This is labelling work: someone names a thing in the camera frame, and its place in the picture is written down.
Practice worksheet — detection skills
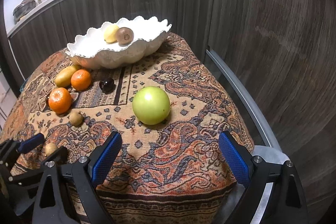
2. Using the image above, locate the white scalloped ceramic bowl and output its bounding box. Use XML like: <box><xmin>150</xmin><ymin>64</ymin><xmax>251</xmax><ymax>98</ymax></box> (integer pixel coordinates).
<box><xmin>66</xmin><ymin>17</ymin><xmax>172</xmax><ymax>69</ymax></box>

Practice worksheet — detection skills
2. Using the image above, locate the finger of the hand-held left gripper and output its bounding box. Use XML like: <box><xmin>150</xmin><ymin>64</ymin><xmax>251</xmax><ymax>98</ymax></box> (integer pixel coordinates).
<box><xmin>0</xmin><ymin>133</ymin><xmax>45</xmax><ymax>167</ymax></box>
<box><xmin>7</xmin><ymin>146</ymin><xmax>68</xmax><ymax>187</ymax></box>

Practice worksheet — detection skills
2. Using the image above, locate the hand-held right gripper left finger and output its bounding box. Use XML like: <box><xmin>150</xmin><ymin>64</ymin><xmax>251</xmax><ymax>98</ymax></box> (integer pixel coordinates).
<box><xmin>31</xmin><ymin>131</ymin><xmax>123</xmax><ymax>224</ymax></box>

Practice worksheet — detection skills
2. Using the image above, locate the yellow mango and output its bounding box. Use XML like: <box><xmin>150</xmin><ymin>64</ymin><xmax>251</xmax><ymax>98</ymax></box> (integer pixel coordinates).
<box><xmin>55</xmin><ymin>64</ymin><xmax>82</xmax><ymax>88</ymax></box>

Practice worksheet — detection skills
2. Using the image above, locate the brown kiwi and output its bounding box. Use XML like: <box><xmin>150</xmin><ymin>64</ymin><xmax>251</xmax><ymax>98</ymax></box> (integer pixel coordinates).
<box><xmin>116</xmin><ymin>27</ymin><xmax>134</xmax><ymax>45</ymax></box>

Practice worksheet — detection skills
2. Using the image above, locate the small tan longan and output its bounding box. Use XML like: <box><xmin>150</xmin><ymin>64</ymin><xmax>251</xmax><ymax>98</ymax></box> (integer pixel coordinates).
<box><xmin>45</xmin><ymin>143</ymin><xmax>59</xmax><ymax>157</ymax></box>
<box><xmin>69</xmin><ymin>112</ymin><xmax>84</xmax><ymax>126</ymax></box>

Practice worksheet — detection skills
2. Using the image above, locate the gridded glass door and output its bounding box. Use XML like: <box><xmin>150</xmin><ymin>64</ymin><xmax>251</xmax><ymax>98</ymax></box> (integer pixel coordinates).
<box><xmin>0</xmin><ymin>69</ymin><xmax>19</xmax><ymax>122</ymax></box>

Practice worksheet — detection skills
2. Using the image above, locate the green apple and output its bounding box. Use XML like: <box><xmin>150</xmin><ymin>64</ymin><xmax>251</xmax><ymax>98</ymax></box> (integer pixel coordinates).
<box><xmin>132</xmin><ymin>86</ymin><xmax>171</xmax><ymax>125</ymax></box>

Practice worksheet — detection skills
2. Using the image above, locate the metal pot with lid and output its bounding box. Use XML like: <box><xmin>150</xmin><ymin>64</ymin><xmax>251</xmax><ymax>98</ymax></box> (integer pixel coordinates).
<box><xmin>12</xmin><ymin>0</ymin><xmax>37</xmax><ymax>24</ymax></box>

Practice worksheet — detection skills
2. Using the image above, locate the orange tangerine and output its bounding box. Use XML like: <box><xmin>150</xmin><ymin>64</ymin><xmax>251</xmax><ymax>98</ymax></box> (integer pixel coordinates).
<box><xmin>71</xmin><ymin>69</ymin><xmax>92</xmax><ymax>91</ymax></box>
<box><xmin>48</xmin><ymin>88</ymin><xmax>72</xmax><ymax>114</ymax></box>

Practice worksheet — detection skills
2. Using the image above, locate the patterned woven tablecloth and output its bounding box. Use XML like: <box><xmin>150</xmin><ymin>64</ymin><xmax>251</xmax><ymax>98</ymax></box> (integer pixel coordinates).
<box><xmin>0</xmin><ymin>32</ymin><xmax>255</xmax><ymax>224</ymax></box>

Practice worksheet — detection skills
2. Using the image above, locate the yellow lemon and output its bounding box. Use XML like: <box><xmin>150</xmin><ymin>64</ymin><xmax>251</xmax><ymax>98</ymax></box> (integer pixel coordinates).
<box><xmin>104</xmin><ymin>25</ymin><xmax>121</xmax><ymax>44</ymax></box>

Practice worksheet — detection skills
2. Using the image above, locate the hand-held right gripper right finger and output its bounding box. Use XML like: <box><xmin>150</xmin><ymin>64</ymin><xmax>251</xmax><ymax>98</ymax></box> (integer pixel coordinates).
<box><xmin>218</xmin><ymin>131</ymin><xmax>309</xmax><ymax>224</ymax></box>

